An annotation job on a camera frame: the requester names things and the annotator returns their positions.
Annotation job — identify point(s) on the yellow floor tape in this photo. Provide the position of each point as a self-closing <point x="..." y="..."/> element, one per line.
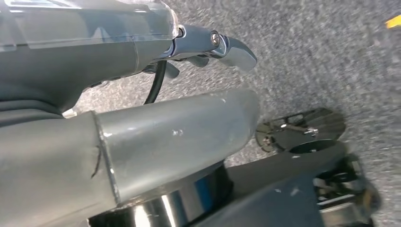
<point x="394" y="21"/>

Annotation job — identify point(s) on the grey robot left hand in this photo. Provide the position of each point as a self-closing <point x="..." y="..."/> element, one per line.
<point x="78" y="56"/>

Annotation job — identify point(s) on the black robot wheeled base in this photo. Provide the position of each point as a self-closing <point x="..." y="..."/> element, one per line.
<point x="266" y="194"/>

